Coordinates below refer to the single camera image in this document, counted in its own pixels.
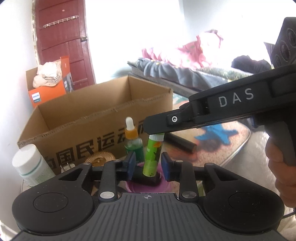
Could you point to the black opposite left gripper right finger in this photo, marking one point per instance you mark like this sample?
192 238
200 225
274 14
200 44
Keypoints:
171 121

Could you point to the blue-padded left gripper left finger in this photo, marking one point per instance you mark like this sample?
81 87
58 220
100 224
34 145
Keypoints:
114 172

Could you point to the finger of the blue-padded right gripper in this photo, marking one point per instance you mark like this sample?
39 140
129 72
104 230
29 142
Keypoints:
184 173

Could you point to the gold-lidded black jar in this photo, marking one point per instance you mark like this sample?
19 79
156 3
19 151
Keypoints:
100 158

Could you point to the green tube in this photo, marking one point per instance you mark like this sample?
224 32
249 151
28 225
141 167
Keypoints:
154 148

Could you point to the person's right hand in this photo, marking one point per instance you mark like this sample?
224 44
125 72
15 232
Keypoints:
284 174

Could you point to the black cylinder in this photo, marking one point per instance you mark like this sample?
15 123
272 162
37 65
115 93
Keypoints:
180 142

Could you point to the dark purple round base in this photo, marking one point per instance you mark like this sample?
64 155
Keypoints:
143 184

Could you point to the white power adapter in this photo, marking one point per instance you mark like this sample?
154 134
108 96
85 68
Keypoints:
67 167

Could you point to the brown cardboard box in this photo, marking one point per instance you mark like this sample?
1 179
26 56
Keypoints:
72 127

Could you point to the grey blanket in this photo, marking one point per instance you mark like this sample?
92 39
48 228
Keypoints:
186 77

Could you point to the pink blanket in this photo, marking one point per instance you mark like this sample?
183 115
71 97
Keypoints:
200 53

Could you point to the white pill bottle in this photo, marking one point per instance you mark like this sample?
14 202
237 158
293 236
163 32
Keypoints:
31 165

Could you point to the orange Philips box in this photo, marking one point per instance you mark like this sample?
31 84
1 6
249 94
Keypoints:
43 94

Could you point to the white cloth in box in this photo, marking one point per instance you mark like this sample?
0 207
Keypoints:
48 74

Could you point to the dark red door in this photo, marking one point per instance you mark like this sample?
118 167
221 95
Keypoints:
61 31

